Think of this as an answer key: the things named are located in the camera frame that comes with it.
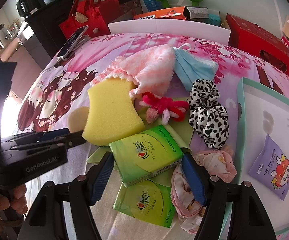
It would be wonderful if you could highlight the electric kettle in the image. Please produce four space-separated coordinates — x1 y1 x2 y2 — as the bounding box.
0 24 13 49

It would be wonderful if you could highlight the yellow sponge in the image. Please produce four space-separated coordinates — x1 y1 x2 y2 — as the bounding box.
81 77 145 147

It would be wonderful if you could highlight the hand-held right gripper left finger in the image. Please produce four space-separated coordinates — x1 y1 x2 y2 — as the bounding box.
17 151 115 240

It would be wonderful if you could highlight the blue face mask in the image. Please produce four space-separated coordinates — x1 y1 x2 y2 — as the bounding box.
172 42 219 92

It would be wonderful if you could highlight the green tissue pack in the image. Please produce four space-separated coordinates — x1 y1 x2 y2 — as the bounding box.
109 124 184 187
112 179 176 228

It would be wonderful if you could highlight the dark cabinet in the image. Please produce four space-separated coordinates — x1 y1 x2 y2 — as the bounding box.
26 17 68 64

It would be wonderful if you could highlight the orange carton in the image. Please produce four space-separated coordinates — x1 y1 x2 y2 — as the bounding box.
134 6 187 20

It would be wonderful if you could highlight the beige round puff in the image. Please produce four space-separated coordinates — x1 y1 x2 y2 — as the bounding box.
68 106 90 133

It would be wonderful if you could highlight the phone stand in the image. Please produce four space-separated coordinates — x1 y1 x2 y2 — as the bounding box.
59 35 91 61

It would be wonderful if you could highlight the pink fluffy cloth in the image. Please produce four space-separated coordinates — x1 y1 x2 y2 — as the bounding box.
91 44 176 100

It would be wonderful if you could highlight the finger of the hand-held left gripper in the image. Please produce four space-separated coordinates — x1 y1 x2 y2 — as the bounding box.
1 127 71 143
11 130 87 153

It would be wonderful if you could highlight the white tray teal rim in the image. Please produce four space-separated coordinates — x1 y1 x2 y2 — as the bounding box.
231 77 289 240

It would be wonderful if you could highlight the teal small case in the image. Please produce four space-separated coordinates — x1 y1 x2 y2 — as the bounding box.
206 14 222 27

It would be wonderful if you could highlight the dark red paper bag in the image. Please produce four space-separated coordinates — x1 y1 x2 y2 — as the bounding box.
101 0 143 24

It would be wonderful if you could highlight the printed blanket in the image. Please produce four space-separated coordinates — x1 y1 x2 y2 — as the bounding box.
14 32 289 240

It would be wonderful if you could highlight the purple baby wipes pack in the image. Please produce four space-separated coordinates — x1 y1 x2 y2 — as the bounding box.
249 133 289 201

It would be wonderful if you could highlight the red felt handbag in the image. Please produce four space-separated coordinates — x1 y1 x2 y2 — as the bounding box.
59 0 111 40

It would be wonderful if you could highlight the red gift box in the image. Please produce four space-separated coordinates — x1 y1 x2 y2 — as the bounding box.
226 14 289 82

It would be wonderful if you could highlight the leopard print scrunchie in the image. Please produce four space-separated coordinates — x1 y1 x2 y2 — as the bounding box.
188 79 230 150

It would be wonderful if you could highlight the smartphone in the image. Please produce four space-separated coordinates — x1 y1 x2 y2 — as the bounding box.
56 26 88 58

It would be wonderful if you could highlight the person's left hand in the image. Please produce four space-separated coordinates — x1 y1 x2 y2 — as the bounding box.
0 184 29 215

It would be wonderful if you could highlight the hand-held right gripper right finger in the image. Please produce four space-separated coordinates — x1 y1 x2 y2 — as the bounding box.
181 152 282 240

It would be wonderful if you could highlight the pink printed cloth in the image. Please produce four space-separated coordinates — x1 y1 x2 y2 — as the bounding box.
171 147 237 236

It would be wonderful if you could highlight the red pink pipe cleaner bow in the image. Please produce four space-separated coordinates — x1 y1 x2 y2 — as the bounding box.
134 91 188 125

